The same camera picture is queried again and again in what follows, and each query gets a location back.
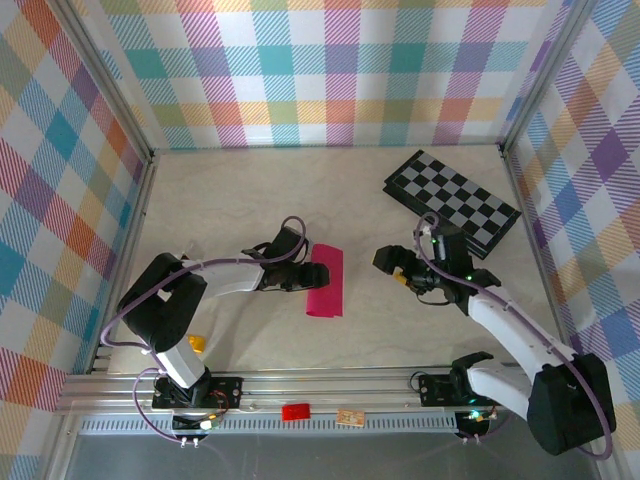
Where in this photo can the pink paper sheet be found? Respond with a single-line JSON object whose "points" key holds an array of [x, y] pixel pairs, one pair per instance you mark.
{"points": [[332, 300]]}

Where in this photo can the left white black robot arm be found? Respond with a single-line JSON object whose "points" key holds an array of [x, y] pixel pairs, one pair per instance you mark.
{"points": [[165, 310]]}

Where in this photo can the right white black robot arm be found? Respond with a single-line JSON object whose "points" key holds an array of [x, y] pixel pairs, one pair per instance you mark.
{"points": [[570, 415]]}

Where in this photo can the black grey folded chessboard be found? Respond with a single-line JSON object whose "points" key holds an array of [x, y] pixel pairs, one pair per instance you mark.
{"points": [[450, 190]]}

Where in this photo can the small yellow block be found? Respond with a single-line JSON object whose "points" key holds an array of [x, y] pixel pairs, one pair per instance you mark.
{"points": [[197, 344]]}

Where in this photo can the red label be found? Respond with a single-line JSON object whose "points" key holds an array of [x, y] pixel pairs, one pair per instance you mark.
{"points": [[296, 412]]}

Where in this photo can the tan printed sticker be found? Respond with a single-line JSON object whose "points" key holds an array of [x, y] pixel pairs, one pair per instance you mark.
{"points": [[350, 417]]}

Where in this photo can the black controller board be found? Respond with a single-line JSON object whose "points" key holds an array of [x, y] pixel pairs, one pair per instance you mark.
{"points": [[472, 422], [192, 424]]}

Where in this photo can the grey metal plate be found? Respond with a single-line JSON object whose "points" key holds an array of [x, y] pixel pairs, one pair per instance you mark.
{"points": [[325, 457]]}

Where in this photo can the aluminium side rail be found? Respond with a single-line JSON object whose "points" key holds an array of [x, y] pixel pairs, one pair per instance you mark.
{"points": [[538, 260], [127, 260]]}

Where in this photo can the aluminium mounting rail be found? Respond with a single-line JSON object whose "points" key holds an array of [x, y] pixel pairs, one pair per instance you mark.
{"points": [[325, 387]]}

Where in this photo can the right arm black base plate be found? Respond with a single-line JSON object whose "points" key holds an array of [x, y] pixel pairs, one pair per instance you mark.
{"points": [[435, 390]]}

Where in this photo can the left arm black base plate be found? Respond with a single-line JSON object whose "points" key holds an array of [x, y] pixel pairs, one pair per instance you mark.
{"points": [[225, 392]]}

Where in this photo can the aluminium frame post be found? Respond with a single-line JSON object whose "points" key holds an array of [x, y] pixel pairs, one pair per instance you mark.
{"points": [[107, 75], [544, 75]]}

